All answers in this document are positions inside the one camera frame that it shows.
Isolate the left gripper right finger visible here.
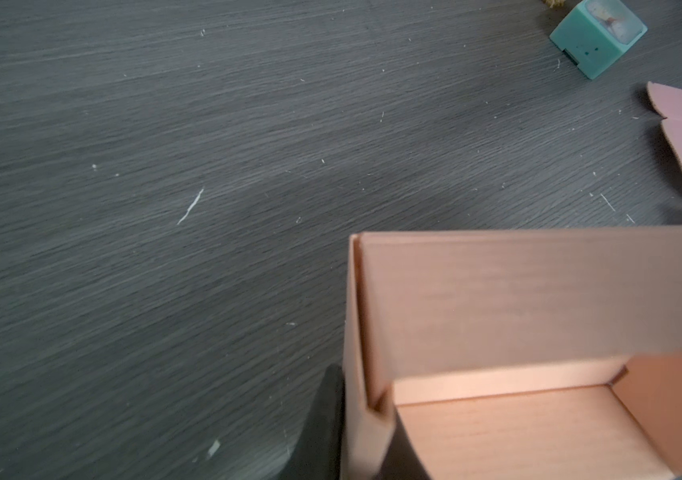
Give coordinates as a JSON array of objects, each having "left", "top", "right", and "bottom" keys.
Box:
[{"left": 379, "top": 410, "right": 430, "bottom": 480}]

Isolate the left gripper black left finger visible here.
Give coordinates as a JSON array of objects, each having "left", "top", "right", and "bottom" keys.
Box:
[{"left": 278, "top": 364, "right": 345, "bottom": 480}]

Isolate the orange cardboard box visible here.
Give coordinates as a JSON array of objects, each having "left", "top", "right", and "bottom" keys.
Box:
[{"left": 342, "top": 226, "right": 682, "bottom": 479}]

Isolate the small teal alarm clock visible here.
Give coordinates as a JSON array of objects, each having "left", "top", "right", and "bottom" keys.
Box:
[{"left": 549, "top": 0, "right": 648, "bottom": 80}]

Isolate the brown teddy bear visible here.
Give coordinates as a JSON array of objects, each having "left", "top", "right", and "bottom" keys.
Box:
[{"left": 543, "top": 0, "right": 567, "bottom": 8}]

